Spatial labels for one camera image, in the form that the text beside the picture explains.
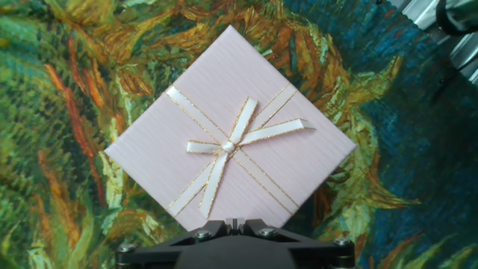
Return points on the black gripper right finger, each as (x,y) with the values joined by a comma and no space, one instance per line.
(321,254)

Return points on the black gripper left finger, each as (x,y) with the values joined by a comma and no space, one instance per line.
(149,256)

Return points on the pink ribboned gift box casing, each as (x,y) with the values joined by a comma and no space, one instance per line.
(168,149)

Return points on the sunflower painting cloth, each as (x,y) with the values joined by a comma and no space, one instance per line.
(56,149)

